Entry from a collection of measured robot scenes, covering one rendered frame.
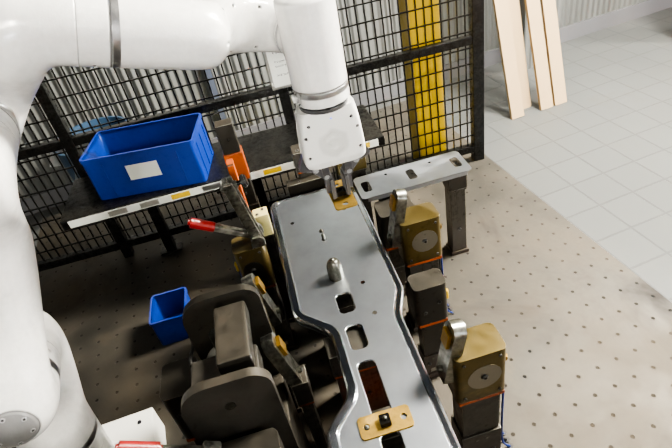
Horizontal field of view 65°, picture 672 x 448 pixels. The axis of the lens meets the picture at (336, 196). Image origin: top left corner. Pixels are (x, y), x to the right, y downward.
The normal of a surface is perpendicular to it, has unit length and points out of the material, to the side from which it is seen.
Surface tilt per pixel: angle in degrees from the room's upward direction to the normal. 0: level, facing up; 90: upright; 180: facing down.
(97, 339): 0
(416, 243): 90
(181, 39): 83
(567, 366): 0
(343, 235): 0
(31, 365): 73
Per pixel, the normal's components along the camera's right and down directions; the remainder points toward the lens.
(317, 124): 0.18, 0.49
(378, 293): -0.17, -0.79
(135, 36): 0.43, 0.36
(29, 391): 0.65, 0.00
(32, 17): 0.40, 0.13
